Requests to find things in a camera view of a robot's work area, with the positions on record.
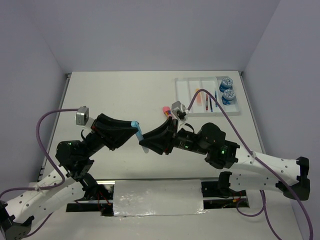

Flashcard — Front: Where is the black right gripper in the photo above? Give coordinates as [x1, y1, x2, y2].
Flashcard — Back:
[138, 115, 208, 154]

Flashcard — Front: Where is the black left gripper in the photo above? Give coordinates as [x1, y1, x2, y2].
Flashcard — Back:
[83, 112, 140, 159]

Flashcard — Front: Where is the orange highlighter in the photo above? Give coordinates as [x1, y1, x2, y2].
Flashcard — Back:
[196, 92, 202, 107]

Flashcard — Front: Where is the blue pen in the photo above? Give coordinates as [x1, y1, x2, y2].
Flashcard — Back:
[209, 97, 214, 113]

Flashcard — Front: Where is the red pen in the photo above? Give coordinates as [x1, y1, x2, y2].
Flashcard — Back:
[205, 94, 209, 112]

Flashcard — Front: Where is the blue highlighter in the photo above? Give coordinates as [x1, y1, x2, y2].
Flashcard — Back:
[135, 131, 149, 154]

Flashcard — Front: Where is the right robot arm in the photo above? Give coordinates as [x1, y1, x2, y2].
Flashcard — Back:
[139, 117, 311, 201]

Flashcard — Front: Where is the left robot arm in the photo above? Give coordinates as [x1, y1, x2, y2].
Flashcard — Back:
[0, 107, 142, 240]

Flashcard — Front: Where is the white compartment tray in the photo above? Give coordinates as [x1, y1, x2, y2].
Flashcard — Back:
[174, 76, 241, 117]

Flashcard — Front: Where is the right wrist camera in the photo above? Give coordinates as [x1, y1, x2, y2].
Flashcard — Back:
[171, 101, 190, 131]

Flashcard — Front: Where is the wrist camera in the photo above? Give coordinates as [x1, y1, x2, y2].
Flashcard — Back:
[171, 101, 190, 131]
[75, 106, 95, 130]

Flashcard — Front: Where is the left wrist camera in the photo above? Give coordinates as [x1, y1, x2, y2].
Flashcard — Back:
[75, 106, 95, 130]

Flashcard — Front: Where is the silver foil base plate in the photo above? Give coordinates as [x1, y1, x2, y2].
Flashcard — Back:
[113, 179, 206, 217]

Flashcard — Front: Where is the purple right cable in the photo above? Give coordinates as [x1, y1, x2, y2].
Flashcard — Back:
[187, 88, 314, 240]

